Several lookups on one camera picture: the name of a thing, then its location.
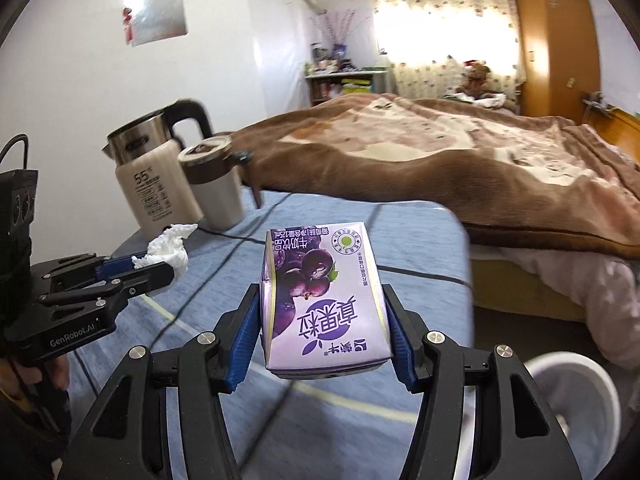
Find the silver wall mirror sheet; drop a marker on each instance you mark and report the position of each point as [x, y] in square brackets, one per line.
[156, 20]

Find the white brown-lidded mug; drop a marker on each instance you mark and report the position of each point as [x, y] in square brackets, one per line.
[215, 171]

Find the pink bed sheet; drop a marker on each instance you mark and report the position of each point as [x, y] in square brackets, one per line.
[599, 290]

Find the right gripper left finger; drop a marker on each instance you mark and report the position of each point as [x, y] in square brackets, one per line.
[125, 433]

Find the wooden headboard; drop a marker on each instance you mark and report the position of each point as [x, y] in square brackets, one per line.
[616, 127]

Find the cluttered desk shelf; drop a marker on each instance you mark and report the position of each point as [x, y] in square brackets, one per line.
[325, 86]

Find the white electric kettle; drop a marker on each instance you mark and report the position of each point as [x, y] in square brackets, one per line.
[145, 152]

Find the brown fleece blanket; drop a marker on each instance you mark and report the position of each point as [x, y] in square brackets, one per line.
[512, 181]

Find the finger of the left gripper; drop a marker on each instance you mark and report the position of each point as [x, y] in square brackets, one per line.
[47, 295]
[83, 269]

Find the purple branch decoration vase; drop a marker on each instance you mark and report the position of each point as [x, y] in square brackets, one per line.
[348, 34]

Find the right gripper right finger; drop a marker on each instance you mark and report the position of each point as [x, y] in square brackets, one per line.
[516, 435]

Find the white tissue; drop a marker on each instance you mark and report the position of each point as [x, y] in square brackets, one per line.
[168, 248]

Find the brown teddy bear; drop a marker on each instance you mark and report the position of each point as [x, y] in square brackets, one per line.
[477, 85]

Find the person's left hand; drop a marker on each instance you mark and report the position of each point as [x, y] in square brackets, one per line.
[13, 373]

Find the purple blueberry milk carton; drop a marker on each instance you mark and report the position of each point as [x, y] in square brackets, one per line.
[323, 308]

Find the white round trash bin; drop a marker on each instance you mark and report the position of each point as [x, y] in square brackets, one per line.
[583, 398]

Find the red chinese knot ornament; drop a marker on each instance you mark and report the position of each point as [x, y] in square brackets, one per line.
[127, 19]

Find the heart patterned curtain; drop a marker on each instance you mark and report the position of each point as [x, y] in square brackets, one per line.
[428, 43]

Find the wooden wardrobe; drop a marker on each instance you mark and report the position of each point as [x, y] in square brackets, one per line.
[561, 57]

